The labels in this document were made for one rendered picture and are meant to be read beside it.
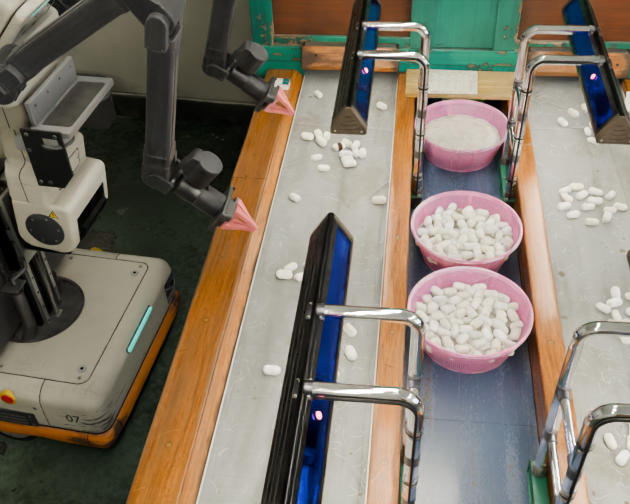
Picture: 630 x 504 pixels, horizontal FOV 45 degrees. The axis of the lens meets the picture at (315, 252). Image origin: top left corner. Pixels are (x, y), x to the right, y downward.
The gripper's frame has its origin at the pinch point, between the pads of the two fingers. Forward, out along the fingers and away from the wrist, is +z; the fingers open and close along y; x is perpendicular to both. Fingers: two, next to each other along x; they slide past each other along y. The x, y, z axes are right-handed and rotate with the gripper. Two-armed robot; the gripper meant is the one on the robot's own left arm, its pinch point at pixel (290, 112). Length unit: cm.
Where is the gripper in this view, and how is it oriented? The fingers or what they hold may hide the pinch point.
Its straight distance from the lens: 212.1
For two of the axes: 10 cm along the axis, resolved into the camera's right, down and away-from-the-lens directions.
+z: 7.9, 5.1, 3.5
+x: -6.1, 5.4, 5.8
